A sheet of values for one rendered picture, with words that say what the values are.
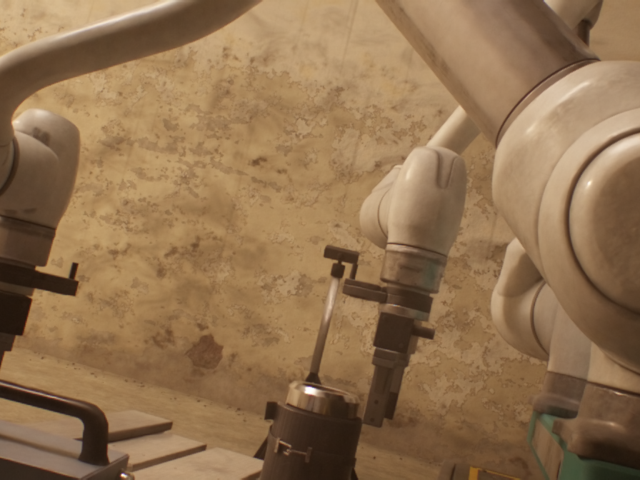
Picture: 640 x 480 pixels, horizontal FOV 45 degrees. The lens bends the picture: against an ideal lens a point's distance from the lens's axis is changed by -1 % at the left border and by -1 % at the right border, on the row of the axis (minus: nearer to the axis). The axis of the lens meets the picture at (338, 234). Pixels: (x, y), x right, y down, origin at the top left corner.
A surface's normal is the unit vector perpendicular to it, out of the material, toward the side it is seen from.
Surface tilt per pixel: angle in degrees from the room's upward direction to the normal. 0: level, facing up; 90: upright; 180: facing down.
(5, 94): 123
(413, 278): 90
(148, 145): 90
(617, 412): 85
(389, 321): 90
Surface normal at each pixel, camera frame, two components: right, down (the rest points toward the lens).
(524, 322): -0.94, 0.07
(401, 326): -0.18, -0.15
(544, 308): -0.96, -0.23
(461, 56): -0.78, 0.15
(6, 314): 0.56, 0.04
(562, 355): -0.91, -0.15
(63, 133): 0.77, -0.23
